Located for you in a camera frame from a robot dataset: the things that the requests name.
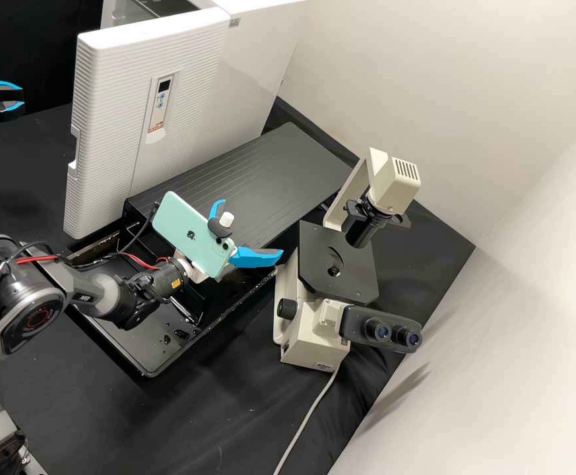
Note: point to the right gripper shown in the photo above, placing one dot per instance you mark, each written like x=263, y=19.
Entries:
x=194, y=271

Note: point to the incubator door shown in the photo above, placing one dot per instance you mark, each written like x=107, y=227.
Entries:
x=114, y=123

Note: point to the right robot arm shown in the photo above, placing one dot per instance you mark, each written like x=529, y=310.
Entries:
x=25, y=297

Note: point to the white incubator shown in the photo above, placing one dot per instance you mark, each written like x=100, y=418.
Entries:
x=263, y=59

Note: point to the black platform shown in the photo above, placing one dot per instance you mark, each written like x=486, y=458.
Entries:
x=268, y=178

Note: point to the cream microscope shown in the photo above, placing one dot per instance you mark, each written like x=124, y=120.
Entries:
x=312, y=307

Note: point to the black tray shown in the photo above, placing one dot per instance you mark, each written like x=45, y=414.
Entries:
x=179, y=341

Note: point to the right wrist camera phone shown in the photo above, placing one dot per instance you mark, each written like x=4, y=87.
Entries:
x=188, y=232

